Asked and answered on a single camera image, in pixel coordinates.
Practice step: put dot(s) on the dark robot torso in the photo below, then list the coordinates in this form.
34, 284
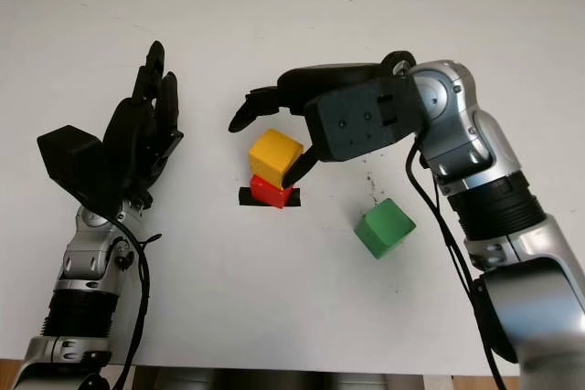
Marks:
283, 378

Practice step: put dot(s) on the green cube block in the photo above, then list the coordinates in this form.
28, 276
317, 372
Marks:
384, 228

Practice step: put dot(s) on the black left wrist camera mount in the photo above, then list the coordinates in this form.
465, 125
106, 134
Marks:
68, 157

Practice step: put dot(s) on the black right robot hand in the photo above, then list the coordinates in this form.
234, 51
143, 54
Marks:
329, 79

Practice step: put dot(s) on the red cube block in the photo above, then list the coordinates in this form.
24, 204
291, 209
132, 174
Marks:
267, 193

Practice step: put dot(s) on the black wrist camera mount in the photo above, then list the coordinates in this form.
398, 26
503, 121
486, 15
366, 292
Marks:
356, 120
68, 157

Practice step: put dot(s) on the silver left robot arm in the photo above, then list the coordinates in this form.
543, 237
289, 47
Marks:
82, 262

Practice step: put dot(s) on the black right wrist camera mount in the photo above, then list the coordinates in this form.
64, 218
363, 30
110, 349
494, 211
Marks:
356, 120

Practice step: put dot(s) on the yellow cube block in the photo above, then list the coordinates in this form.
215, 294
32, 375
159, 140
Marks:
274, 152

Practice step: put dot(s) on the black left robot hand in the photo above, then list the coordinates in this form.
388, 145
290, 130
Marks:
130, 143

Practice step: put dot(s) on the black tape strip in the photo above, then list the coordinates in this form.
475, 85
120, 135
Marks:
244, 198

